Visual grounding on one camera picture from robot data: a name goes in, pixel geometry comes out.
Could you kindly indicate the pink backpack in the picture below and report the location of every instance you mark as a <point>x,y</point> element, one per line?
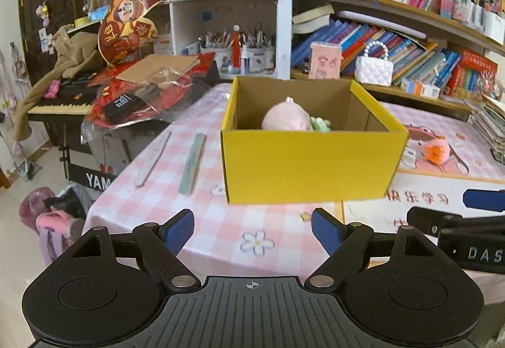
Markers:
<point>55,233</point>

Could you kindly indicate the pink small toy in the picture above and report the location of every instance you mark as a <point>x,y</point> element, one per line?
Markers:
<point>52,89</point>

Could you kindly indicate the pink hanging charm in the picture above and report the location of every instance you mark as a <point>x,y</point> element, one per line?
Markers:
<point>42,14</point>

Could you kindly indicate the plastic bag of red decorations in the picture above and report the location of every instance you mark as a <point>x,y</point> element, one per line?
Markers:
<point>165,99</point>

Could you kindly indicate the brown fleece garment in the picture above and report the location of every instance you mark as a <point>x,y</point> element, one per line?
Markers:
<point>71,52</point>

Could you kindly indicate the black electronic keyboard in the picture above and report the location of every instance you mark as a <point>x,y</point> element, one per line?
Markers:
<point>63,101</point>

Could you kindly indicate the black plastic bag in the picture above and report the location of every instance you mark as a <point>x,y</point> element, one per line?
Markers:
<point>73,200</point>

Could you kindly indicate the pink checkered printed tablecloth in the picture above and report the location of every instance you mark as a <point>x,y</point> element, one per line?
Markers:
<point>221,229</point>

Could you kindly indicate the red tassel ornament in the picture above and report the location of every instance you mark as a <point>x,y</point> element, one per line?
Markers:
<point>236,52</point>

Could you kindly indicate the black printed box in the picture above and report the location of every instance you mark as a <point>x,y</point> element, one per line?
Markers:
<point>122,108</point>

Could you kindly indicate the orange pink plush toy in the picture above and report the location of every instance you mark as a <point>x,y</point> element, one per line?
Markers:
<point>434,150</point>

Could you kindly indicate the clear ruler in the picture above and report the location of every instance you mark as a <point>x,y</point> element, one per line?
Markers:
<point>152,160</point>

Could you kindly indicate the red cartoon figure decoration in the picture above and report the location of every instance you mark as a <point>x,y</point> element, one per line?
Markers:
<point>126,20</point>

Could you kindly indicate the white paper roll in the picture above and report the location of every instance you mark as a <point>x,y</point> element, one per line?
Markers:
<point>378,22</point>

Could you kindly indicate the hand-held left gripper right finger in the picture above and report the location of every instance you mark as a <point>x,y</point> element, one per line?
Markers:
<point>325,231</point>

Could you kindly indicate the black keyboard stand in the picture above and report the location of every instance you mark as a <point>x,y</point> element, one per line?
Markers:
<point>90,170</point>

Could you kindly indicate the white orange small box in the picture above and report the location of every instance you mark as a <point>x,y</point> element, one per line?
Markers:
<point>420,88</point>

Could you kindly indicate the green ruler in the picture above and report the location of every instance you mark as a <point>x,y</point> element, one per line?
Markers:
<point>192,164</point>

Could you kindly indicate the stack of booklets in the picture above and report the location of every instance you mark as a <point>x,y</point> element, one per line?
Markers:
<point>489,127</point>

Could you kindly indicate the row of blue spine books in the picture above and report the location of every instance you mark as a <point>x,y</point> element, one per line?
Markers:
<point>410,56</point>

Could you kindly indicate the white storage box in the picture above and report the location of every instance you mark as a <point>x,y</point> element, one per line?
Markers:
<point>491,26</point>

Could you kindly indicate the green white toy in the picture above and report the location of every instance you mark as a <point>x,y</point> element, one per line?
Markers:
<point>320,123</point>

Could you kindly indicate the pink pig plush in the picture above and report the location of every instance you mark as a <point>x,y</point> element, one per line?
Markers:
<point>284,117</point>

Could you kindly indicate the set of red thick books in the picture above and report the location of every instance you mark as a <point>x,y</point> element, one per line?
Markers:
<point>469,75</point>

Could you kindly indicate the wooden bookshelf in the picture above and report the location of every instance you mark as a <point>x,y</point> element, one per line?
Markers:
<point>394,89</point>

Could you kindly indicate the old lying book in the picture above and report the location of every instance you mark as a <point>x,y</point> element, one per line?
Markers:
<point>309,26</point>
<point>315,13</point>

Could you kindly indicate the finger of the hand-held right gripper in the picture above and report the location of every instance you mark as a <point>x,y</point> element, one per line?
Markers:
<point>434,218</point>
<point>485,200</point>

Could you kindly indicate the yellow cardboard box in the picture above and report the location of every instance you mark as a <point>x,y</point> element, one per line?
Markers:
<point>307,166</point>

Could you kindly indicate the white quilted handbag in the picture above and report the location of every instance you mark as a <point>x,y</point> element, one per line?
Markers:
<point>373,69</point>

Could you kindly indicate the pink cartoon box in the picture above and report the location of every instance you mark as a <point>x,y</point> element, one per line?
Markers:
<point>325,62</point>

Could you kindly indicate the bunch of pens and brushes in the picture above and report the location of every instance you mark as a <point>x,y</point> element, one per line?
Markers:
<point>221,40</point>

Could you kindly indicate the white shelf unit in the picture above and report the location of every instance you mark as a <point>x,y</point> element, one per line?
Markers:
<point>283,16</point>

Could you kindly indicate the brown cardboard sheet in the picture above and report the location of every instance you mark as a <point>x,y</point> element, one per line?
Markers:
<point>158,67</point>

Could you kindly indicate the pink plastic bag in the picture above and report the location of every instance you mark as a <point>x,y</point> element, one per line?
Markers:
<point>33,204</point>

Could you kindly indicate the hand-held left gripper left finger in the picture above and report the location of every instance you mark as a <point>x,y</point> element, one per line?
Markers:
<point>179,229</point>

